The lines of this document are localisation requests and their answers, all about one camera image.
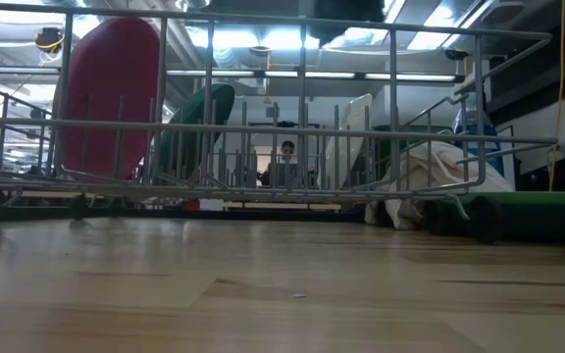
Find green lidded container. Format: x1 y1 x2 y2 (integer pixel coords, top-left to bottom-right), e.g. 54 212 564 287
371 125 411 183

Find black desk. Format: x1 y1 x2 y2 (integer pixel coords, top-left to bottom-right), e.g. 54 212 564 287
486 41 565 192

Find fluorescent strip light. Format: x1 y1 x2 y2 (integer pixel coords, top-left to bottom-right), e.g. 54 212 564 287
164 70 458 82

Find black ceiling cord reel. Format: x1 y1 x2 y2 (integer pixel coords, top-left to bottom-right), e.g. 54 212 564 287
33 26 66 54

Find white striped dish towel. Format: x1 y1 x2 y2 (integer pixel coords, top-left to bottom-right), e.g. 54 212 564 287
365 140 515 230

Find black metal table frame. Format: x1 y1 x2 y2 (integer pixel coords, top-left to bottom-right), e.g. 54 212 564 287
0 195 367 223

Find person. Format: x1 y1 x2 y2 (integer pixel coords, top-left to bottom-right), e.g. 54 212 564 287
275 140 297 166

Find dark green plate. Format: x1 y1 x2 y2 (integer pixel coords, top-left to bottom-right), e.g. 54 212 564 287
159 82 236 180

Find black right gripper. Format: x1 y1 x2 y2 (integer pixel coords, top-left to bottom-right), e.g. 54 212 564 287
309 0 385 46

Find blue dish soap bottle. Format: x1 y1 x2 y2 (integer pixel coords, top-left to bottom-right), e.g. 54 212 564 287
453 92 505 176

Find grey wire dish rack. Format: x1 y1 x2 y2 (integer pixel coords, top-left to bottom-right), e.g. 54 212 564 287
0 0 558 245

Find red plate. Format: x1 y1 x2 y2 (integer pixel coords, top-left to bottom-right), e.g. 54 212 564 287
51 17 161 180

